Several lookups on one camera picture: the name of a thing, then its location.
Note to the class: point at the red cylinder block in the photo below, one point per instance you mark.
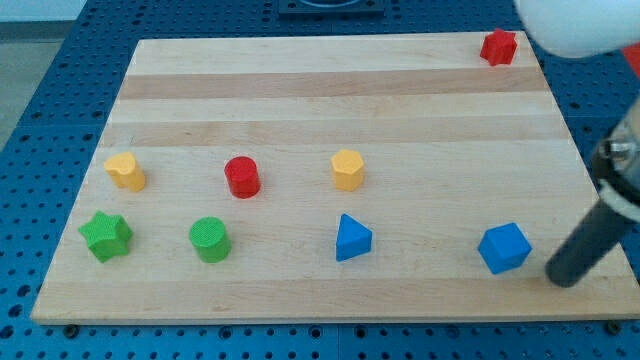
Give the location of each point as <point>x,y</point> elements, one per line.
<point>242,177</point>

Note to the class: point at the red star block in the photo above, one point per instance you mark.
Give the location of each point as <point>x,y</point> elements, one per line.
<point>499,47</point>

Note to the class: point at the blue triangle block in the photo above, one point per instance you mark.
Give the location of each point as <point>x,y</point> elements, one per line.
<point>353,238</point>

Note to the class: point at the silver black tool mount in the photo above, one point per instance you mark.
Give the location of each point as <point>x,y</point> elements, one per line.
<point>615,164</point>

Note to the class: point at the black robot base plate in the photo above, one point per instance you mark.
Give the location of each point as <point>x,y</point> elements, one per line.
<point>287,8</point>

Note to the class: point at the yellow hexagon block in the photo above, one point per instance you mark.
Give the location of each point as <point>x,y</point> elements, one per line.
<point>347,170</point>

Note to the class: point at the green star block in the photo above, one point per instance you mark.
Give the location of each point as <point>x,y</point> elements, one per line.
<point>106,236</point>

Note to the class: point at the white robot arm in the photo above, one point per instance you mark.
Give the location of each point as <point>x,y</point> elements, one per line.
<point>580,29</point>

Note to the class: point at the blue cube block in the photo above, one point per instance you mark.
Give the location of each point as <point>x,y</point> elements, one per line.
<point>504,248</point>

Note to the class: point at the wooden board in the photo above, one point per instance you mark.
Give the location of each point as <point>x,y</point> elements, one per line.
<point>451,146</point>

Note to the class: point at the yellow heart block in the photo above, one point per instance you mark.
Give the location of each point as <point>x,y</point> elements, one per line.
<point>125,171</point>

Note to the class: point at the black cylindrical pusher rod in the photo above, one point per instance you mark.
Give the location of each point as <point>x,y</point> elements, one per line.
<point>598,232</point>

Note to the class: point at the green cylinder block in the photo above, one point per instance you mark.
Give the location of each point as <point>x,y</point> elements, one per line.
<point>210,240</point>

